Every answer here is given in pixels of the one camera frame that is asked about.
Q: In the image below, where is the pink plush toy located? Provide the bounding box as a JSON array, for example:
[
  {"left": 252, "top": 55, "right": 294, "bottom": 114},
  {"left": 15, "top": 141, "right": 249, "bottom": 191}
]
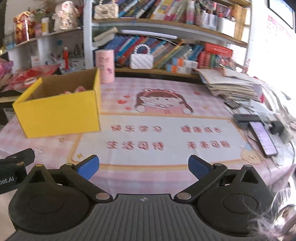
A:
[{"left": 62, "top": 86, "right": 86, "bottom": 94}]

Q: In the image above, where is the black smartphone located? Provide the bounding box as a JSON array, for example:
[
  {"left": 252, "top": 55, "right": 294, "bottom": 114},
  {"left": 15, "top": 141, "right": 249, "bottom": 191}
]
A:
[{"left": 249, "top": 121, "right": 278, "bottom": 158}]

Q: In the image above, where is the yellow cardboard box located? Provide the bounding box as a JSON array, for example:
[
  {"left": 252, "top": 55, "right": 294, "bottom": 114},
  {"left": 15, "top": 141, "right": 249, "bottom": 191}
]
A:
[{"left": 13, "top": 68, "right": 101, "bottom": 138}]

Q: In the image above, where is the pink cartoon table mat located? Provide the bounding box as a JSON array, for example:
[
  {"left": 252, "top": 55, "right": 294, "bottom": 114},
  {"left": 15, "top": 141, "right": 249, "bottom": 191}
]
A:
[{"left": 1, "top": 78, "right": 293, "bottom": 194}]

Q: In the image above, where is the red plastic wrapped plate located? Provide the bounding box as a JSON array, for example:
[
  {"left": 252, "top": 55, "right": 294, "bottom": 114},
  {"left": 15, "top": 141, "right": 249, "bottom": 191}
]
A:
[{"left": 2, "top": 64, "right": 60, "bottom": 92}]

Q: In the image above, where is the stack of papers and books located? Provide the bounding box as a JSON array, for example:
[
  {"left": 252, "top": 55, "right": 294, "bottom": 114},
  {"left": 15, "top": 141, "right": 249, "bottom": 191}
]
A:
[{"left": 197, "top": 68, "right": 262, "bottom": 101}]

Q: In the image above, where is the orange white box lower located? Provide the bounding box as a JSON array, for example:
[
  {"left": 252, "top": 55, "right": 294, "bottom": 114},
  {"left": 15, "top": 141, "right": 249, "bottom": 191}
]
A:
[{"left": 166, "top": 64, "right": 192, "bottom": 74}]

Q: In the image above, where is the orange white box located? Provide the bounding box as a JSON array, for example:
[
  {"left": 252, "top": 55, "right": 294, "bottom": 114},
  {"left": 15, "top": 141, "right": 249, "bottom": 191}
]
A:
[
  {"left": 171, "top": 58, "right": 198, "bottom": 69},
  {"left": 166, "top": 64, "right": 192, "bottom": 74}
]

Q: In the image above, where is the orange white box upper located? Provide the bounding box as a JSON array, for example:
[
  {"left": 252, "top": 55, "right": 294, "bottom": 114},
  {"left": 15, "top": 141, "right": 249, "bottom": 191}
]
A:
[{"left": 171, "top": 58, "right": 198, "bottom": 69}]

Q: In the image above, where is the pink cylinder container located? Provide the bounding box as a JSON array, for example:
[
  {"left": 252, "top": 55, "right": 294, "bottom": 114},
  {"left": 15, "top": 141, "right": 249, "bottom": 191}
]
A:
[{"left": 95, "top": 49, "right": 115, "bottom": 84}]

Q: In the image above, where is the red doll figurine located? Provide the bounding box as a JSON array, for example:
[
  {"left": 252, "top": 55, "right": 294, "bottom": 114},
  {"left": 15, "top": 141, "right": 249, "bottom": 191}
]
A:
[{"left": 63, "top": 46, "right": 69, "bottom": 71}]

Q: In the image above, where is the white quilted pearl handbag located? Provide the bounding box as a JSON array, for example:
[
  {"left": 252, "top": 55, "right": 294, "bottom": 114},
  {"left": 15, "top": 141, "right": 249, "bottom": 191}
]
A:
[{"left": 129, "top": 44, "right": 154, "bottom": 70}]

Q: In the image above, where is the red boxed book set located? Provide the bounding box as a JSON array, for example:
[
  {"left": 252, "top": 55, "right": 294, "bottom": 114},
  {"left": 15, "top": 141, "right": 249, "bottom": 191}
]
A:
[{"left": 204, "top": 43, "right": 233, "bottom": 58}]

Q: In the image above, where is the red festive doll decoration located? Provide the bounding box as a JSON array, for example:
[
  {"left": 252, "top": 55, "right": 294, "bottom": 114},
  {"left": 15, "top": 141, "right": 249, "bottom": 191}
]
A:
[{"left": 14, "top": 11, "right": 36, "bottom": 44}]

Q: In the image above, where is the white yellow label bottle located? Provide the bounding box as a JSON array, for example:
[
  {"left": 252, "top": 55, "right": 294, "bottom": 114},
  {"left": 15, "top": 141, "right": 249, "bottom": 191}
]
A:
[{"left": 41, "top": 17, "right": 50, "bottom": 36}]

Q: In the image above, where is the white rabbit figurine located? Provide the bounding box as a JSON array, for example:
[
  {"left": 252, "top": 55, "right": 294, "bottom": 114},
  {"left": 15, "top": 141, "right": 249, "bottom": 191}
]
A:
[{"left": 52, "top": 1, "right": 80, "bottom": 32}]

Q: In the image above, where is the cream quilted pearl handbag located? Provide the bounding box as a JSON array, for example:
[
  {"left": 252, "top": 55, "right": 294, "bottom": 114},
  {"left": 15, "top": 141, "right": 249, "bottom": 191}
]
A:
[{"left": 93, "top": 1, "right": 119, "bottom": 20}]

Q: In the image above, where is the white bookshelf frame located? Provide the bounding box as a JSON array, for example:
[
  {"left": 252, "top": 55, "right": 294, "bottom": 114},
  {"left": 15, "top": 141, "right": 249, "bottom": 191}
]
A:
[{"left": 83, "top": 1, "right": 249, "bottom": 68}]

